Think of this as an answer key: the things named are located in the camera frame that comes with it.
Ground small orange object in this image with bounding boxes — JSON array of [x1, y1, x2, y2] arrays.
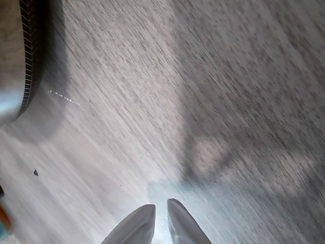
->
[[0, 185, 12, 232]]

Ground taped gripper right finger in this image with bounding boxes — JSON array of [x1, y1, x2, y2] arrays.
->
[[167, 198, 212, 244]]

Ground taped gripper left finger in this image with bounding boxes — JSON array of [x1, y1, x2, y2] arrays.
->
[[101, 204, 156, 244]]

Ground black metal pot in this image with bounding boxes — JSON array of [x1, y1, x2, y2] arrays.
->
[[0, 0, 43, 128]]

